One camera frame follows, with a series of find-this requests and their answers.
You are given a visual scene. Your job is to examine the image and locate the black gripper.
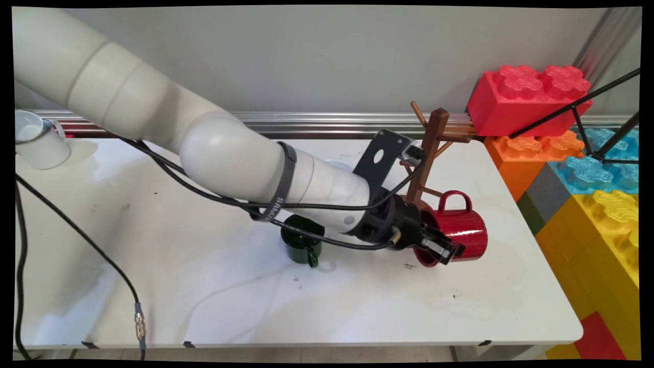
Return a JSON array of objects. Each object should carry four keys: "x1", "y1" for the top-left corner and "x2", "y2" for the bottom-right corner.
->
[{"x1": 357, "y1": 196, "x2": 467, "y2": 267}]

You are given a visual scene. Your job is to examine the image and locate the red speckled enamel mug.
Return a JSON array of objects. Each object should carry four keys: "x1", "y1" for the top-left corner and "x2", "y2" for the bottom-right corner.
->
[{"x1": 413, "y1": 190, "x2": 488, "y2": 268}]

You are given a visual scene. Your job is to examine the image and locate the dark green giant building brick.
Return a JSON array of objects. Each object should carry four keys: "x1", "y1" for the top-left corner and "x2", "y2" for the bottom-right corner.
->
[{"x1": 516, "y1": 192, "x2": 547, "y2": 237}]

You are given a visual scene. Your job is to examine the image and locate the brown wooden mug tree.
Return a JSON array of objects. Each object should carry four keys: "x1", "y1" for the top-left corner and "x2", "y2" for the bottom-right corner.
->
[{"x1": 399, "y1": 101, "x2": 476, "y2": 206}]

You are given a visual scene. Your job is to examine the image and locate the orange giant building brick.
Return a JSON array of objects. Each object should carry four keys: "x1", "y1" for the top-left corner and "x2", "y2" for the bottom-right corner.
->
[{"x1": 483, "y1": 130, "x2": 586, "y2": 203}]

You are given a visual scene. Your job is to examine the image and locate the grey giant building brick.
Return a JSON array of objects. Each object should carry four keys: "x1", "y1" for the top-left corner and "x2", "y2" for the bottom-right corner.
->
[{"x1": 525, "y1": 163, "x2": 573, "y2": 215}]

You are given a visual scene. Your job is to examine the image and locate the white bowl blue outside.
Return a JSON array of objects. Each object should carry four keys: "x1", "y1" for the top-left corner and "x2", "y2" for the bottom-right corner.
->
[{"x1": 323, "y1": 158, "x2": 359, "y2": 174}]

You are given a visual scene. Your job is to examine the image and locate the dark green enamel mug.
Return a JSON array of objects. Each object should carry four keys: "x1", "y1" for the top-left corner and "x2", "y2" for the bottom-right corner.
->
[{"x1": 280, "y1": 215, "x2": 325, "y2": 268}]

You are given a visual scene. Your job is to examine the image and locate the yellow giant building brick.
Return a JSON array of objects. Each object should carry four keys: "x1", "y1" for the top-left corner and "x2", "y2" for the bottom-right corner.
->
[{"x1": 534, "y1": 190, "x2": 640, "y2": 361}]

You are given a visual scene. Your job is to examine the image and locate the light blue giant building brick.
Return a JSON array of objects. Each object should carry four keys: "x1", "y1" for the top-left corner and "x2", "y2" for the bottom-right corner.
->
[{"x1": 548, "y1": 128, "x2": 640, "y2": 197}]

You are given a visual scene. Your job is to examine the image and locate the small red giant building brick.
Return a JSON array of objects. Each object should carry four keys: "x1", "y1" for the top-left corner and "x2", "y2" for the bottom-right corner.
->
[{"x1": 572, "y1": 312, "x2": 627, "y2": 361}]

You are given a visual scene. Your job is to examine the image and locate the black tripod rods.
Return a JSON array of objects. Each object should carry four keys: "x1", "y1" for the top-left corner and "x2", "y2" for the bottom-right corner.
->
[{"x1": 508, "y1": 69, "x2": 641, "y2": 167}]

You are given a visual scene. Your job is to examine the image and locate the white mug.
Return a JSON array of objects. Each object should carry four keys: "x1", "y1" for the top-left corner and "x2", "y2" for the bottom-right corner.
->
[{"x1": 15, "y1": 109, "x2": 72, "y2": 171}]

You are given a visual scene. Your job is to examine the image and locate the black camera cable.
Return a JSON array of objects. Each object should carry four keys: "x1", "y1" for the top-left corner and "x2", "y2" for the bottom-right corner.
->
[{"x1": 120, "y1": 138, "x2": 428, "y2": 212}]

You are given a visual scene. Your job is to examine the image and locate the aluminium rail along table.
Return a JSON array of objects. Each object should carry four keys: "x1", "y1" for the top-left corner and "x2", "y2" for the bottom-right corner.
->
[{"x1": 15, "y1": 108, "x2": 635, "y2": 141}]

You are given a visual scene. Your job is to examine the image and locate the black velcro strap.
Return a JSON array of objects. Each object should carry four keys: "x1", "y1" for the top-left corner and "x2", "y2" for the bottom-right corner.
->
[{"x1": 249, "y1": 141, "x2": 298, "y2": 223}]

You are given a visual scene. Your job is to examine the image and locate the slanted aluminium profile post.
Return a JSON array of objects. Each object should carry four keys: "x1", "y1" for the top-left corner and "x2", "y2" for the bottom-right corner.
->
[{"x1": 571, "y1": 7, "x2": 642, "y2": 99}]

